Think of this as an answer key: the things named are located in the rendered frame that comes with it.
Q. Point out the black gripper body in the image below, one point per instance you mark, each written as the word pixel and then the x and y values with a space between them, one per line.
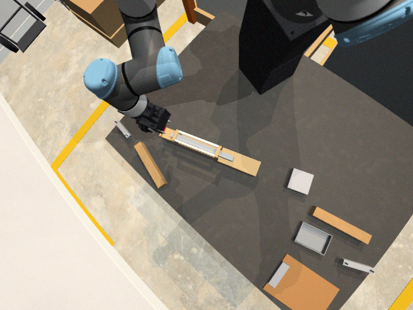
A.
pixel 153 117

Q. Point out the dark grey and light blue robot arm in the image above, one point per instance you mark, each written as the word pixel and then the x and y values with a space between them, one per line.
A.
pixel 154 66

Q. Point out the orange flat bar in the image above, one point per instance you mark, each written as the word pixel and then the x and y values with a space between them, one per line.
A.
pixel 340 224
pixel 150 164

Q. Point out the light grey flat bar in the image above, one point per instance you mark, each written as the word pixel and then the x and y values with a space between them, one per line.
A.
pixel 356 265
pixel 123 129

